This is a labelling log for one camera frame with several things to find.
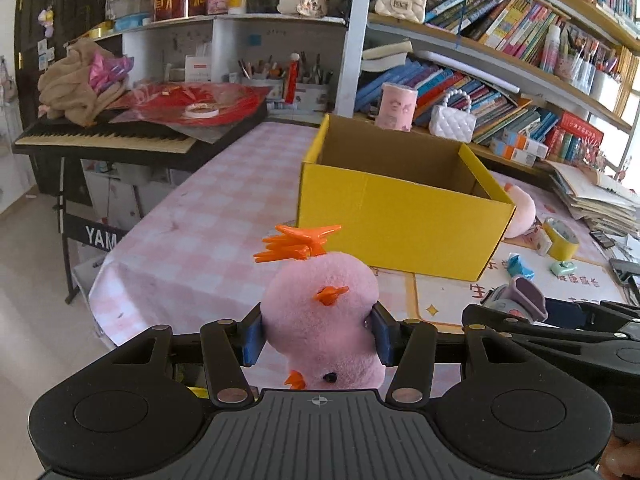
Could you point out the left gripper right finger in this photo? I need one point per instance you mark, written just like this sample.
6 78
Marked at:
410 347

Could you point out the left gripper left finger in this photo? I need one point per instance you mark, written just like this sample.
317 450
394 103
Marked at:
229 346

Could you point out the purple toy watch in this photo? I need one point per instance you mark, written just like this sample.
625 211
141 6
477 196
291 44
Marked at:
519 297

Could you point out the blue crumpled paper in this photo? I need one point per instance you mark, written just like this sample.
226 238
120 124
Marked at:
515 266

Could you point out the mint green small stapler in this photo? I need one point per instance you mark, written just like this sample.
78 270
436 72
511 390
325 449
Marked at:
563 268

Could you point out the yellow cardboard box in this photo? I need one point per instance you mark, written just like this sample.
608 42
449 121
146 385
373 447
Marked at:
404 201

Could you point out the yellow tape roll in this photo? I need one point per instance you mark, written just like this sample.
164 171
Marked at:
564 241

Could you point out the small black phone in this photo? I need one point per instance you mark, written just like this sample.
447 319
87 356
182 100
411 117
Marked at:
603 240

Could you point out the pink plush pig toy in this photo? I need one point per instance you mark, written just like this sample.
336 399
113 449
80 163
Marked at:
525 211

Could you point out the keyboard stand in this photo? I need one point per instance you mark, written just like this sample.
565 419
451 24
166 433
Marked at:
96 234

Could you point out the stack of papers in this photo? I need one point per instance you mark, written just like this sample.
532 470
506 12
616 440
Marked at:
602 209

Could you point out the orange white box lower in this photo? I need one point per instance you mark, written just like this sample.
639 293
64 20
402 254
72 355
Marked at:
502 150

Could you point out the orange white box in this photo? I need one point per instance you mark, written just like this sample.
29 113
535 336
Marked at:
502 150
525 143

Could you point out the white quilted pearl handbag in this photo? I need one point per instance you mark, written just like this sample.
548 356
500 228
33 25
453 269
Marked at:
453 123

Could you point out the orange white box upper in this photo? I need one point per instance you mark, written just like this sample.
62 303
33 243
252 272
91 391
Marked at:
525 143

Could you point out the pink cylindrical container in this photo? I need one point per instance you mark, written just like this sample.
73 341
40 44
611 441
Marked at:
397 107

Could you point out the white tape roll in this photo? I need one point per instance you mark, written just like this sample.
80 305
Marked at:
201 111

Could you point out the red plastic bag sheet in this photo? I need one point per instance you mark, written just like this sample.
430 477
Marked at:
164 103

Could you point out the red santa pen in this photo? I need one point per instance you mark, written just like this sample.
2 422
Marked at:
289 86

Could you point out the black electric keyboard piano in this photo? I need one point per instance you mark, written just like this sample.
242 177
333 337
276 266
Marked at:
137 143

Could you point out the red thick book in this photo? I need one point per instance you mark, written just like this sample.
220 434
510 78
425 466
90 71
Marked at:
583 130

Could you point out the pink shiny wrapper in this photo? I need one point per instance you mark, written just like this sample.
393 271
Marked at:
104 72

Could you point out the beige folded blanket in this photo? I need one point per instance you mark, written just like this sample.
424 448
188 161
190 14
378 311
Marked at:
65 91

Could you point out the wooden bookshelf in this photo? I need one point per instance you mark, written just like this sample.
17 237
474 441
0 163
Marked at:
530 79

